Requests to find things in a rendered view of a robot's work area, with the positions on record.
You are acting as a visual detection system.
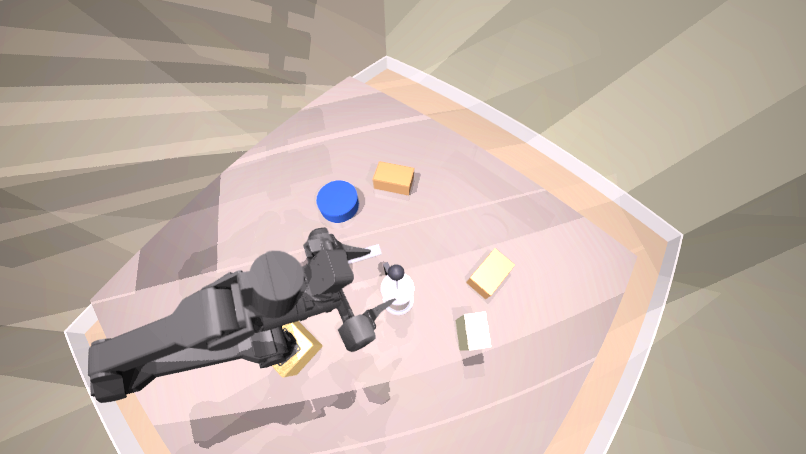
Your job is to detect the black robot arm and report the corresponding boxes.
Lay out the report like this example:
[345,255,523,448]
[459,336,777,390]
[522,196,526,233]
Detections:
[88,238,354,403]

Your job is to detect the white flat bar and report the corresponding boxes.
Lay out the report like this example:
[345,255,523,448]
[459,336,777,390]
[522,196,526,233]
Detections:
[348,244,382,263]

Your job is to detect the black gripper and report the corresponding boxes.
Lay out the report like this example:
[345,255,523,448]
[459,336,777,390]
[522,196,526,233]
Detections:
[295,227,396,352]

